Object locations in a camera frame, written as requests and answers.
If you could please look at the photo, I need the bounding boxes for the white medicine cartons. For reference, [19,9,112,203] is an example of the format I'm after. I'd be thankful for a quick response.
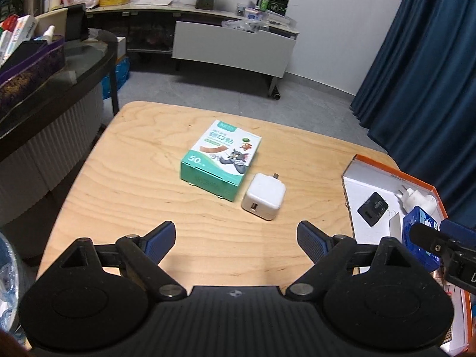
[0,14,38,68]

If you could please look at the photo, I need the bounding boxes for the clear bluish plastic bottle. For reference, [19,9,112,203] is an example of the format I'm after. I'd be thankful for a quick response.
[0,232,19,335]

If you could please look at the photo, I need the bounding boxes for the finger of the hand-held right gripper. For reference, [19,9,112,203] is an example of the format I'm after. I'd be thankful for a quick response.
[409,223,452,259]
[440,219,476,242]

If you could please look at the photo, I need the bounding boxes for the black box green print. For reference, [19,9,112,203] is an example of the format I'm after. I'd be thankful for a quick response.
[258,0,290,16]

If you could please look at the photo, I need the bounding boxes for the orange cardboard box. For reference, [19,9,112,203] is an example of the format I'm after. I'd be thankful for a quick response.
[341,154,476,357]

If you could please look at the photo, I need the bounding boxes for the steel bottle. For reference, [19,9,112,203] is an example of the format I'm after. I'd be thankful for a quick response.
[23,0,47,17]

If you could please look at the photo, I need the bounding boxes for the dark upright panel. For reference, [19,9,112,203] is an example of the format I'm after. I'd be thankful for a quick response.
[65,3,88,40]

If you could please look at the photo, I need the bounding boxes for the small black adapter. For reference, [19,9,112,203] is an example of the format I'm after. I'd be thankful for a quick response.
[357,192,389,227]

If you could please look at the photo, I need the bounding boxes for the blue floss pick box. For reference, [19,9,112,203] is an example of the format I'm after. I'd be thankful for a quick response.
[402,206,445,273]

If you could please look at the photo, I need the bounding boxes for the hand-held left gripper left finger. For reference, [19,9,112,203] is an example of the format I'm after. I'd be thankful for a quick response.
[56,220,187,300]

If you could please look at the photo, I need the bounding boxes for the purple patterned box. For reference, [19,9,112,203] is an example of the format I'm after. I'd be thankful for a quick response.
[0,35,65,120]

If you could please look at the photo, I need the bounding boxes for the green bandage box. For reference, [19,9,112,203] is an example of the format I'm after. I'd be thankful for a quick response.
[180,119,263,202]

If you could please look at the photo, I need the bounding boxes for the blue curtain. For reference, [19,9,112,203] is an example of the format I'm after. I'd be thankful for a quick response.
[350,0,476,227]

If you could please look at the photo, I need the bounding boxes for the stack of blue boxes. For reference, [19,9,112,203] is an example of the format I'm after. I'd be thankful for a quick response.
[100,57,131,99]

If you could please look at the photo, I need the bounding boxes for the clear plastic bag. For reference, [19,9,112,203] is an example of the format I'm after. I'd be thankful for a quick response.
[222,18,270,33]

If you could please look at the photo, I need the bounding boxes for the white cube charger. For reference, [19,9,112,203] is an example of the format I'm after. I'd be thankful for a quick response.
[241,172,287,222]

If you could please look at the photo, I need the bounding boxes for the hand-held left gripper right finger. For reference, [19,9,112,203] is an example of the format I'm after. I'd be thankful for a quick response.
[286,220,415,300]

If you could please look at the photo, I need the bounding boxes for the white spray bottle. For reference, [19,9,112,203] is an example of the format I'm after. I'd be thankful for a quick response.
[33,25,56,41]

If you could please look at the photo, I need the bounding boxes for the white plug adapter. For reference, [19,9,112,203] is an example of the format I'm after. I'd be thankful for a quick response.
[393,186,436,214]

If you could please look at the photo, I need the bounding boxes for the dark glass desk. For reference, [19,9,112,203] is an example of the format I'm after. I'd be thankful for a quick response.
[0,30,120,268]

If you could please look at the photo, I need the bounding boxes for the grey media cabinet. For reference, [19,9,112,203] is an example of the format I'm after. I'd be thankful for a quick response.
[85,2,300,101]

